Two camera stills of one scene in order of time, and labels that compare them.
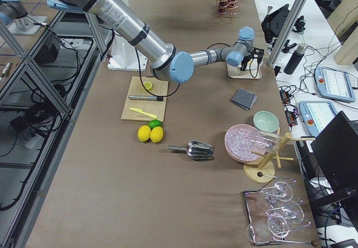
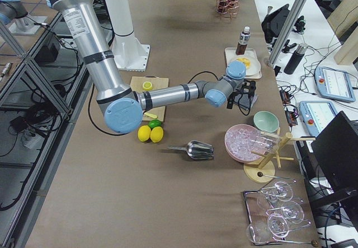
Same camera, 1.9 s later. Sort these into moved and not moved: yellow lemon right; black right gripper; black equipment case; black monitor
Moved: black right gripper
Not moved: black monitor; yellow lemon right; black equipment case
